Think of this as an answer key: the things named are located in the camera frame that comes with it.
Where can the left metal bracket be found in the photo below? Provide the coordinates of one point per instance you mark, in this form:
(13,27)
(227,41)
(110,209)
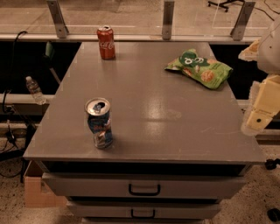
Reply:
(57,18)

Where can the middle metal bracket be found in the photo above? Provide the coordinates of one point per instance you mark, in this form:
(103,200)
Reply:
(167,19)

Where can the grey drawer cabinet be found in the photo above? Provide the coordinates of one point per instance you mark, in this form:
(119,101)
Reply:
(162,124)

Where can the black caster wheel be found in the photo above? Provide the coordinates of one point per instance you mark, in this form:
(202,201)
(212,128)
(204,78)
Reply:
(271,164)

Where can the cardboard box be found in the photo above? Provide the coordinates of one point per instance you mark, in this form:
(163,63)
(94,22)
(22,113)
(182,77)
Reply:
(37,193)

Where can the upper grey drawer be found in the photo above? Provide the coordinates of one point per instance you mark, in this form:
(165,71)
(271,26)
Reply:
(143,186)

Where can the grey drawer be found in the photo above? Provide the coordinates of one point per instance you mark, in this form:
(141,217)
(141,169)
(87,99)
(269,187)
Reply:
(143,186)
(142,210)

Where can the right metal bracket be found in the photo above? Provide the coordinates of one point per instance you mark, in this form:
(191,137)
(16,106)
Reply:
(241,23)

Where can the black chair base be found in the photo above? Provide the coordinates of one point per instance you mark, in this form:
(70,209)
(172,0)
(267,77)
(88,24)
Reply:
(224,4)

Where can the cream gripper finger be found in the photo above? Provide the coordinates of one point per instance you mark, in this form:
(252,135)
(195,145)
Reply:
(263,105)
(250,53)

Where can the lower grey drawer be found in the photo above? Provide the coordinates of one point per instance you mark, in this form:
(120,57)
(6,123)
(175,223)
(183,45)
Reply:
(142,210)

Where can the dented redbull can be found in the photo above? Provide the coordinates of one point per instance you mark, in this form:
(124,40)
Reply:
(98,120)

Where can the red coca-cola can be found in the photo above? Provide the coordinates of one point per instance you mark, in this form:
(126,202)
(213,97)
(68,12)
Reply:
(105,36)

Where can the clear plastic water bottle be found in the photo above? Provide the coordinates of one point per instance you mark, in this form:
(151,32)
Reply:
(35,90)

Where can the metal bracket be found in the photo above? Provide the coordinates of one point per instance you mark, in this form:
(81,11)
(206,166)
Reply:
(57,18)
(167,19)
(241,23)

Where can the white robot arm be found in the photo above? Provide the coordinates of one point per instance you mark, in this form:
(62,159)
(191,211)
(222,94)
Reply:
(268,59)

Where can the green rice chip bag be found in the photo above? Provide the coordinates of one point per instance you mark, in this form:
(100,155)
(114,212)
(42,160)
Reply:
(209,72)

